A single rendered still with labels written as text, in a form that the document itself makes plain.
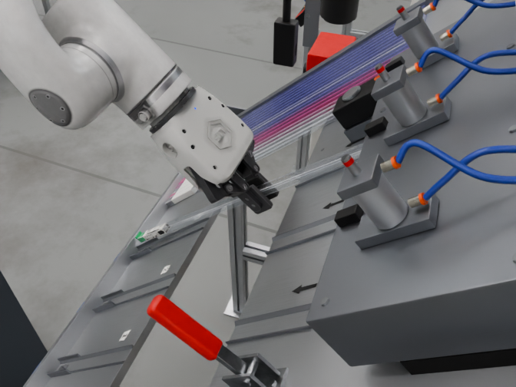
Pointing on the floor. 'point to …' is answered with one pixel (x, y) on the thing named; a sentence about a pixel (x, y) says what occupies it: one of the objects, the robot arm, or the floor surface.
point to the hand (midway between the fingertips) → (258, 193)
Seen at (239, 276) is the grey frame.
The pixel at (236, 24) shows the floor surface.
